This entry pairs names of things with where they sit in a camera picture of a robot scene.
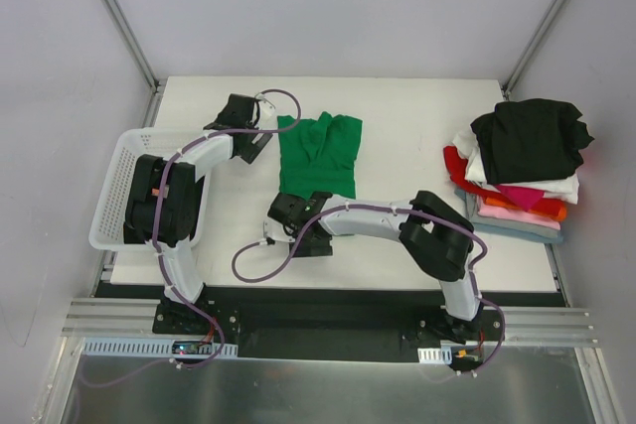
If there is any green t shirt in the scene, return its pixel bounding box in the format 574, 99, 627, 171
277, 111, 363, 199

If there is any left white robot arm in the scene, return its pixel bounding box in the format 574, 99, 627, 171
122, 93, 274, 334

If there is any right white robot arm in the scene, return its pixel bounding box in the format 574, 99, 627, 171
263, 191, 488, 340

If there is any folded red t shirt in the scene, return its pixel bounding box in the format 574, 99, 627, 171
443, 145, 568, 219

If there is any white plastic laundry basket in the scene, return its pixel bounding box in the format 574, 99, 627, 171
88, 127, 202, 252

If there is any folded grey t shirt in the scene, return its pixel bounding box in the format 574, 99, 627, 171
469, 193, 560, 242

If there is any folded light blue t shirt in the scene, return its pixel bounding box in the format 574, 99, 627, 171
454, 185, 565, 246

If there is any folded pink t shirt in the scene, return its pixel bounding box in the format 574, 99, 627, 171
477, 198, 561, 230

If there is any folded magenta t shirt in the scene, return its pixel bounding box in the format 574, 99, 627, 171
495, 185, 545, 211

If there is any folded black t shirt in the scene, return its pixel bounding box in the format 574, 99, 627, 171
470, 98, 594, 179

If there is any folded orange t shirt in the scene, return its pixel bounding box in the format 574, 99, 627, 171
485, 197, 567, 222

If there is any folded white t shirt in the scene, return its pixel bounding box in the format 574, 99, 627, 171
451, 126, 580, 205

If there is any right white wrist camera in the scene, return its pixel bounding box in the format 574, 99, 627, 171
263, 217, 295, 244

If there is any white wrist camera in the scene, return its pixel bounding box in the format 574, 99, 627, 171
255, 93, 277, 123
263, 217, 295, 244

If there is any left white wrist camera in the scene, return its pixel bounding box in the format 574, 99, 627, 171
255, 93, 277, 123

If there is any left aluminium frame post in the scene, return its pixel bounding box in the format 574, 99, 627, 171
74, 0, 165, 92

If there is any aluminium frame post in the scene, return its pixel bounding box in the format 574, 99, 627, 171
500, 0, 570, 100
74, 0, 165, 92

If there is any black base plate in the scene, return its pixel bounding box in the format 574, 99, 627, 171
152, 286, 503, 362

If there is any aluminium front rail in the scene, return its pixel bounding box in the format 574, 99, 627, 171
62, 298, 600, 348

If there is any right aluminium frame post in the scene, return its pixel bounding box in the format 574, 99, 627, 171
500, 0, 570, 100

